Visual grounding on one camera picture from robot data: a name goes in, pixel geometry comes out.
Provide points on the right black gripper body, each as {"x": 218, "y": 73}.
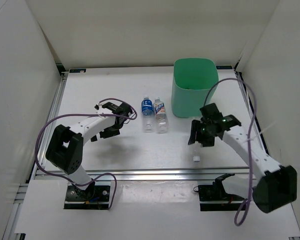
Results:
{"x": 204, "y": 130}

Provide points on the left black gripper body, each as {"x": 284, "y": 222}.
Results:
{"x": 122, "y": 123}

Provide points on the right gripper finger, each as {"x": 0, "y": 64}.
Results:
{"x": 195, "y": 132}
{"x": 208, "y": 142}

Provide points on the clear plastic bottle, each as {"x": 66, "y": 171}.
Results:
{"x": 196, "y": 153}

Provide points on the blue label plastic bottle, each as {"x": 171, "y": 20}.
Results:
{"x": 147, "y": 114}

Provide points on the white label plastic bottle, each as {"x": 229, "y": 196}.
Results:
{"x": 161, "y": 119}

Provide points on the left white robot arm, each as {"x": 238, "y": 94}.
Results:
{"x": 65, "y": 149}

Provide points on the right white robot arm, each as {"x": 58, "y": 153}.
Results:
{"x": 274, "y": 185}

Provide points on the green plastic bin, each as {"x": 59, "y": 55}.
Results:
{"x": 192, "y": 80}

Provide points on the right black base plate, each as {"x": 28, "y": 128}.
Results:
{"x": 211, "y": 201}

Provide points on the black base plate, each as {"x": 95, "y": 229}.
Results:
{"x": 211, "y": 201}
{"x": 94, "y": 197}

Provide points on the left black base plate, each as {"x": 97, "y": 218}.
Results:
{"x": 94, "y": 197}

